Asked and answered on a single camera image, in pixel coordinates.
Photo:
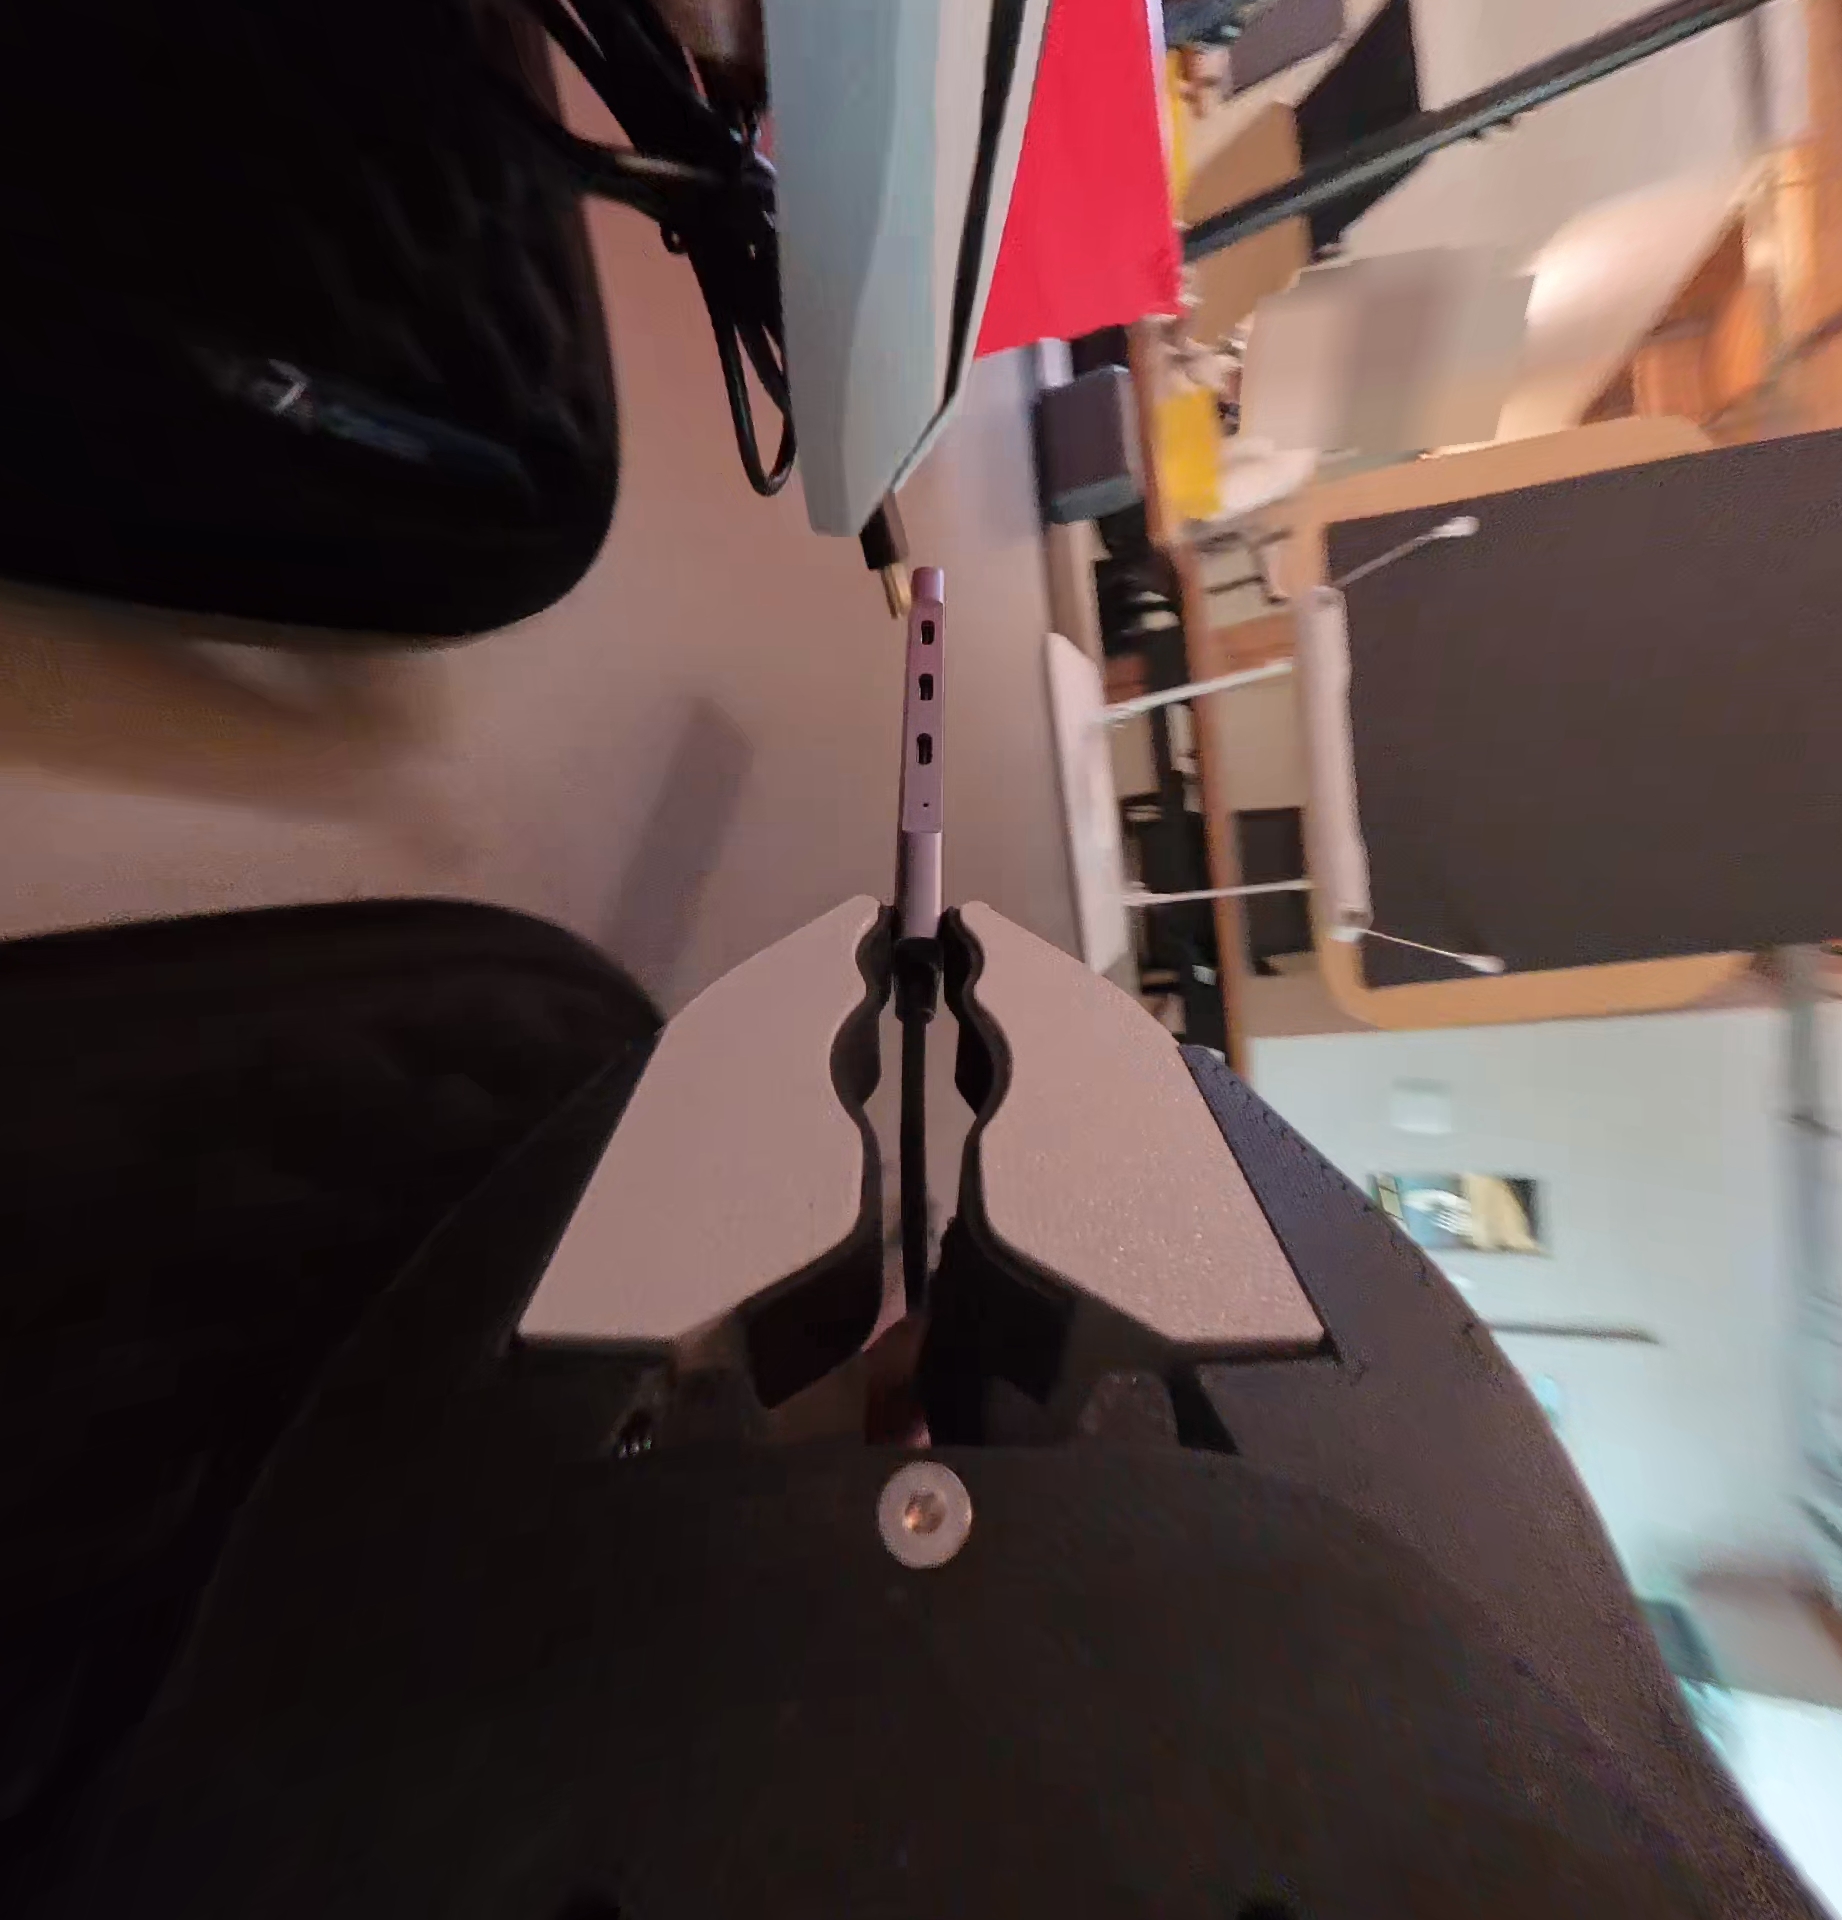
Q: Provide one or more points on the black pole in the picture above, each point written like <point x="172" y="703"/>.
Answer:
<point x="1462" y="97"/>

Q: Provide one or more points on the yellow packet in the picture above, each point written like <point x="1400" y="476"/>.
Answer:
<point x="1192" y="450"/>

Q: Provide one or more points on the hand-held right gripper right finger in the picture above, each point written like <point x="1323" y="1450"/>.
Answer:
<point x="1131" y="1186"/>

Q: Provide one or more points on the wall picture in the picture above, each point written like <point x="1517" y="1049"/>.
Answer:
<point x="1452" y="1211"/>

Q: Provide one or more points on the red box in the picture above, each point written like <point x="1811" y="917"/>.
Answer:
<point x="1079" y="181"/>

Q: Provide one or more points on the grey usb hub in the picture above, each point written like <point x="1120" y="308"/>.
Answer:
<point x="923" y="721"/>

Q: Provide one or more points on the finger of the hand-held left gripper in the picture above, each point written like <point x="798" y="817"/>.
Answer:
<point x="877" y="256"/>
<point x="1019" y="90"/>

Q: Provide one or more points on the white flat pad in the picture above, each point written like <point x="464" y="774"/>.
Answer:
<point x="1089" y="795"/>

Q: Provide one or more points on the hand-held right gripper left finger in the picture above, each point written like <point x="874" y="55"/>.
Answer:
<point x="712" y="1170"/>

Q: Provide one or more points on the grey box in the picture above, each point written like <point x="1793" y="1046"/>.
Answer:
<point x="1089" y="450"/>

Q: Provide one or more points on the dark rounded object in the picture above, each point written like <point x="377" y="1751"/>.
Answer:
<point x="187" y="1050"/>

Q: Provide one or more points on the white box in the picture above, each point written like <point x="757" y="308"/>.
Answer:
<point x="1386" y="353"/>

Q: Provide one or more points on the wooden furniture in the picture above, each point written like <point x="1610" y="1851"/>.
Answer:
<point x="1762" y="270"/>

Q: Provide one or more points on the black quilted case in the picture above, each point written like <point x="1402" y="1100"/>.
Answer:
<point x="263" y="300"/>

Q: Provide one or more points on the black chair with wooden rim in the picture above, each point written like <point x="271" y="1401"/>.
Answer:
<point x="1612" y="721"/>

